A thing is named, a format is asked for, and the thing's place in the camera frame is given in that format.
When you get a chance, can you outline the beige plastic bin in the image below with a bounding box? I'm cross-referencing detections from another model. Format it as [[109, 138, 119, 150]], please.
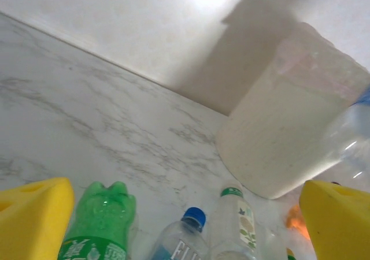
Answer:
[[215, 21, 370, 200]]

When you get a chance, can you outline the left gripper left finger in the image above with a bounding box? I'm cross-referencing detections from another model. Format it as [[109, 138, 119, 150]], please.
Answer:
[[0, 176, 76, 260]]

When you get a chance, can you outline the clear bottle white green label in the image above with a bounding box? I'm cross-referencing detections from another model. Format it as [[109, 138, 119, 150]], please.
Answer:
[[209, 180, 261, 260]]

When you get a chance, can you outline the orange plush toy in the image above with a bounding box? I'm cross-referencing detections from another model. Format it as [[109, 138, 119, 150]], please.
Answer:
[[284, 203, 312, 240]]

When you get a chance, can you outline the clear Fiji bottle blue cap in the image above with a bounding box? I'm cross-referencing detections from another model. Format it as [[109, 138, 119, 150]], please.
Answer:
[[150, 206, 210, 260]]

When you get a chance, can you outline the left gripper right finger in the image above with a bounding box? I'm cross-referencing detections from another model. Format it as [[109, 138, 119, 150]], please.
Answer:
[[299, 180, 370, 260]]

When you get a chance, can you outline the large clear plastic bottle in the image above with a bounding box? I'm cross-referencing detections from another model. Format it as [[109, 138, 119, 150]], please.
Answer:
[[326, 86, 370, 187]]

